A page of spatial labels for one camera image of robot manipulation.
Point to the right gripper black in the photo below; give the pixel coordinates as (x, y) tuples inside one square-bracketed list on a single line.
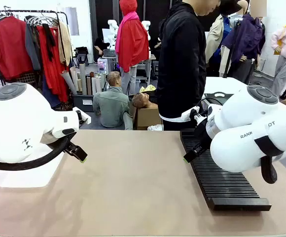
[(202, 133)]

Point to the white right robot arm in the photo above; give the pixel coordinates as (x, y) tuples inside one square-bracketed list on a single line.
[(244, 111)]

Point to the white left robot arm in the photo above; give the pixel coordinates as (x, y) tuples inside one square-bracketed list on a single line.
[(14, 123)]

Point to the black slotted PCB rack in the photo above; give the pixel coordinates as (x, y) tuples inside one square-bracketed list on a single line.
[(222, 182)]

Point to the dark storage bin with label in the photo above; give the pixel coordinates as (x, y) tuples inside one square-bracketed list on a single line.
[(82, 102)]

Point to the seated mannequin in grey shirt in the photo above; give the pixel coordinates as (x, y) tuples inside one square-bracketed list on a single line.
[(111, 106)]

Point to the brown cardboard box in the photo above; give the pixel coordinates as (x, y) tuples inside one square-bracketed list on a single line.
[(148, 118)]

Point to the clear plastic storage box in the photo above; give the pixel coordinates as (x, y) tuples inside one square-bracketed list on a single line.
[(22, 178)]

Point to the blue denim garment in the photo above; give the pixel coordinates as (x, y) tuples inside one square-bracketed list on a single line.
[(49, 95)]

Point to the grey paper roll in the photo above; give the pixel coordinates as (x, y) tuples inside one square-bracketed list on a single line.
[(68, 82)]

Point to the tall grey-beige paper roll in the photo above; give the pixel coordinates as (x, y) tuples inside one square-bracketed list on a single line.
[(83, 79)]

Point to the white side table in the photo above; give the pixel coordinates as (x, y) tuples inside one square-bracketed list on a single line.
[(222, 85)]

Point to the yellow cloth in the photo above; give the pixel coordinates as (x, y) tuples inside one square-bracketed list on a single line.
[(148, 88)]

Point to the red hanging dress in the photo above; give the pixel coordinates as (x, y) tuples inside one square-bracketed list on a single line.
[(54, 74)]

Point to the person in black jacket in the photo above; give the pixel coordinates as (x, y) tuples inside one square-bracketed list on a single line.
[(180, 61)]

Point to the black office chair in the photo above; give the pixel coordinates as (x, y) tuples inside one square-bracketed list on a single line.
[(82, 55)]

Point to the beige hanging garment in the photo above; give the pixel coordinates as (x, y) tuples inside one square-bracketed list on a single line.
[(64, 42)]

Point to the dark grey hanging garment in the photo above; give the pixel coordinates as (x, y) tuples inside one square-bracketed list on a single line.
[(33, 49)]

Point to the black tripod pole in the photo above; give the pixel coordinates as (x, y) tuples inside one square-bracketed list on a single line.
[(231, 49)]

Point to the black hanging scarf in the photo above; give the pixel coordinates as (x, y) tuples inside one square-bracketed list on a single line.
[(49, 42)]

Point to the mannequin in beige coat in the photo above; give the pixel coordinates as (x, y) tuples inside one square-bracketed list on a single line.
[(215, 42)]

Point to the mannequin in red coat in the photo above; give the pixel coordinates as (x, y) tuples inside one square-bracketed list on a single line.
[(132, 44)]

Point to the red hanging jacket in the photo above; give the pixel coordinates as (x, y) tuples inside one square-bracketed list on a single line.
[(11, 49)]

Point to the mannequin in purple jacket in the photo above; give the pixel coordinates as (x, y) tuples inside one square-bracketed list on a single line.
[(246, 39)]

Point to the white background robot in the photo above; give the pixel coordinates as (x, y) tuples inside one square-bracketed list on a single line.
[(113, 29)]

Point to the black metal clothes rack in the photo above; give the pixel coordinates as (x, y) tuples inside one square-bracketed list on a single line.
[(22, 11)]

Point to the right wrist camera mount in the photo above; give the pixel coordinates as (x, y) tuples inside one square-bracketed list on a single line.
[(188, 114)]

